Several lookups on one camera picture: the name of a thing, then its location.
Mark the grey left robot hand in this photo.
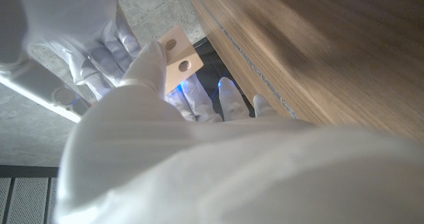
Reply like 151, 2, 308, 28
54, 40, 424, 224

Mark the black curtain backdrop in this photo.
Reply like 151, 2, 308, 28
193, 38, 256, 119

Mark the small wooden block with holes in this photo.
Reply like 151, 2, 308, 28
157, 25, 204, 95

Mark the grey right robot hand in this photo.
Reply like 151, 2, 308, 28
25, 0, 143, 101

